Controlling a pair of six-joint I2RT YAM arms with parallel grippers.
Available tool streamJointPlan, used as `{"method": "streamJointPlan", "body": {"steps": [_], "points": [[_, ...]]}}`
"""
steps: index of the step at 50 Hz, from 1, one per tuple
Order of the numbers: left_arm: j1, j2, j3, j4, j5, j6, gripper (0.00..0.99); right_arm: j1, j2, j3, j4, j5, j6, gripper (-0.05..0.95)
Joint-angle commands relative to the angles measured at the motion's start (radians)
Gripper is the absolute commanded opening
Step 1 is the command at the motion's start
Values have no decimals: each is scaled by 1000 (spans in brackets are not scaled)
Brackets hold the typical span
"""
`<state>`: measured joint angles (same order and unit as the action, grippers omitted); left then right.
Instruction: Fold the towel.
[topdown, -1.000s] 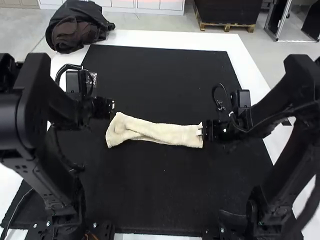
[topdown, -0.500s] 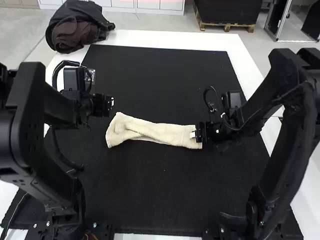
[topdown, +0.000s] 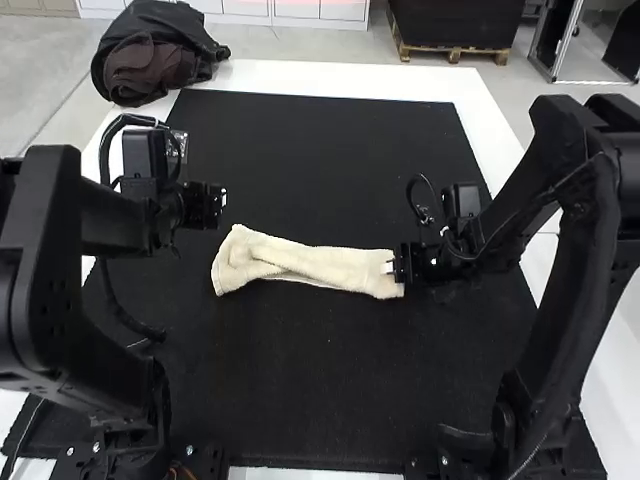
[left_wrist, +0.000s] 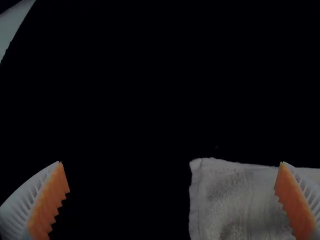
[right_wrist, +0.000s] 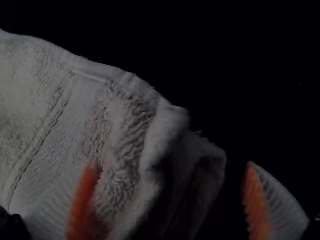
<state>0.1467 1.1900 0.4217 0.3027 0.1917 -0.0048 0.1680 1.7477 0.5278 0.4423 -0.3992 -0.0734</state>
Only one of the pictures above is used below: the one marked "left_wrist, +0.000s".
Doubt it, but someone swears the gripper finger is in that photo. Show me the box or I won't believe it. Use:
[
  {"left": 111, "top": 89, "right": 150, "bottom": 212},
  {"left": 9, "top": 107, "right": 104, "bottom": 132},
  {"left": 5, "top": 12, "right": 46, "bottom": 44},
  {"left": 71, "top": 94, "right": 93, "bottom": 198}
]
[
  {"left": 273, "top": 160, "right": 320, "bottom": 240},
  {"left": 0, "top": 160, "right": 71, "bottom": 240}
]

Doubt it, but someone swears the pale towel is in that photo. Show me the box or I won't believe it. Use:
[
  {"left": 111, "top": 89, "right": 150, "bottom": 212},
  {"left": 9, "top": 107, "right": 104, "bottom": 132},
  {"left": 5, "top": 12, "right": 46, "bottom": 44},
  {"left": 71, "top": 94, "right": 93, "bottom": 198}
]
[{"left": 188, "top": 157, "right": 320, "bottom": 240}]

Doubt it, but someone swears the black mat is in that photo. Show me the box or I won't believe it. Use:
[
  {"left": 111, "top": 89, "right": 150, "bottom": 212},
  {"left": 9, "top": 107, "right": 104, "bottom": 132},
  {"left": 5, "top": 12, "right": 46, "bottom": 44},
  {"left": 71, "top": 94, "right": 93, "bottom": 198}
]
[{"left": 0, "top": 0, "right": 320, "bottom": 240}]

